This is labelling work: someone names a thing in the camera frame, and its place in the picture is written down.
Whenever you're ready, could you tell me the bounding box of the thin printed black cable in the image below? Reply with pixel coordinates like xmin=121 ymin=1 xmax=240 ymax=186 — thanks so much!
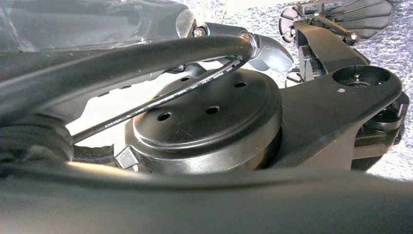
xmin=71 ymin=55 xmax=243 ymax=144

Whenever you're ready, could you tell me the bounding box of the black round robot joint housing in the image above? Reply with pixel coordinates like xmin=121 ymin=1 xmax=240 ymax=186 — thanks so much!
xmin=124 ymin=68 xmax=284 ymax=175

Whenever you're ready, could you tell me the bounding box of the black braided cable sleeve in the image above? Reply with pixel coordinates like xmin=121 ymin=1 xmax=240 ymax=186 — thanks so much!
xmin=72 ymin=144 xmax=116 ymax=165

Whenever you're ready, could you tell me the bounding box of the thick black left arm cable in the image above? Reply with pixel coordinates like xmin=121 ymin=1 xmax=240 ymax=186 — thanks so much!
xmin=0 ymin=35 xmax=254 ymax=127

